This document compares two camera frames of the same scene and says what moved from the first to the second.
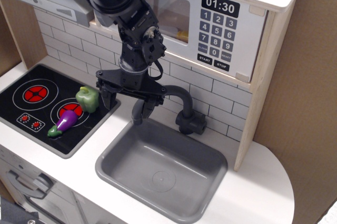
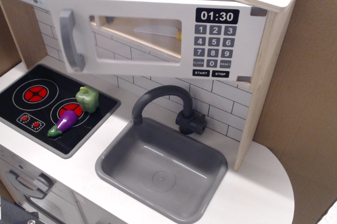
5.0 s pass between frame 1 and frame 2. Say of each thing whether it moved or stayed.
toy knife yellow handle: moved
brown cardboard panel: stayed
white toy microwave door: moved
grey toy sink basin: stayed
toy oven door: stayed
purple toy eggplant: stayed
